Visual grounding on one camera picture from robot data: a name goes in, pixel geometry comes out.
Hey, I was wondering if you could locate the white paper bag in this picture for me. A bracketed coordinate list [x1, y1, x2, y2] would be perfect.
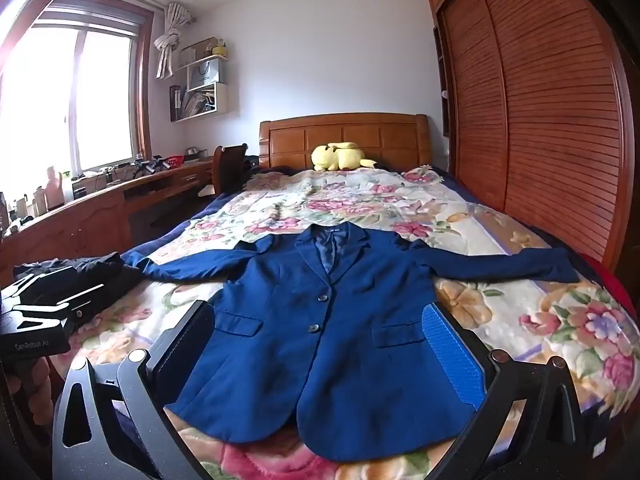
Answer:
[186, 56, 222, 92]

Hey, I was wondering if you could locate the tied cream curtain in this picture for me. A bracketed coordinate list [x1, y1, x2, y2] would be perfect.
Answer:
[154, 2, 193, 80]

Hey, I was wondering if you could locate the wooden bed headboard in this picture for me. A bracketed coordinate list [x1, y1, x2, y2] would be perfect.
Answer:
[259, 113, 432, 171]

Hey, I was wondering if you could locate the window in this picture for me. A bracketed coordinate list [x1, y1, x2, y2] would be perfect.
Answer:
[0, 7, 153, 181]

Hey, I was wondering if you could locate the blue suit jacket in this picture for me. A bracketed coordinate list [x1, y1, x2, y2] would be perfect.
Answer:
[122, 224, 581, 448]

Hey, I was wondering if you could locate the black camera gear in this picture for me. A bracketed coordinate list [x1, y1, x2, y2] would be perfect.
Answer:
[132, 156, 169, 176]

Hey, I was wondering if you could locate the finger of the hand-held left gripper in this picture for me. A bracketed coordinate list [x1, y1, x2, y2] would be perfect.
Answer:
[60, 284, 107, 322]

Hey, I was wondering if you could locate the white wall shelf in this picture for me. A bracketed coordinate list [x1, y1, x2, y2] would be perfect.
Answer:
[170, 37, 240, 123]

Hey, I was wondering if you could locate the person's left hand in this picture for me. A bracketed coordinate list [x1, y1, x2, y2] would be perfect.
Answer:
[0, 357, 53, 415]

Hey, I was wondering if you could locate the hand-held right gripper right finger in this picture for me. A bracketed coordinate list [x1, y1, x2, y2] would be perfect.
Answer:
[421, 302, 596, 480]

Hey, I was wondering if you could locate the yellow plush toy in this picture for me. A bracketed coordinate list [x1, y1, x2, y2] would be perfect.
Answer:
[311, 142, 377, 172]

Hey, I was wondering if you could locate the wooden chair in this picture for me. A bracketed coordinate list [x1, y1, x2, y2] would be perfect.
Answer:
[212, 144, 248, 196]

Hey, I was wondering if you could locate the floral blanket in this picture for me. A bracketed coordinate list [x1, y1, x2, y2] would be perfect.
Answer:
[65, 165, 640, 480]

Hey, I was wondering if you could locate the wooden slatted wardrobe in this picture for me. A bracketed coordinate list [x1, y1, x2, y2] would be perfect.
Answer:
[425, 0, 636, 281]

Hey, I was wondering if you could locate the black garment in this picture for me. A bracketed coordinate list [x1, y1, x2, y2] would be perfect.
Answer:
[12, 254, 143, 291]

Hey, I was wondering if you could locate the red cloth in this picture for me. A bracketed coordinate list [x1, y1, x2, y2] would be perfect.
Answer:
[582, 254, 640, 316]

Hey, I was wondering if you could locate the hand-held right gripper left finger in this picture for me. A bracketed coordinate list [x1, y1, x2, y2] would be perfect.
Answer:
[51, 300, 216, 480]

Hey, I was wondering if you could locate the wooden desk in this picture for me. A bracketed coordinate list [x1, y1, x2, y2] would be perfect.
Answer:
[0, 157, 221, 286]

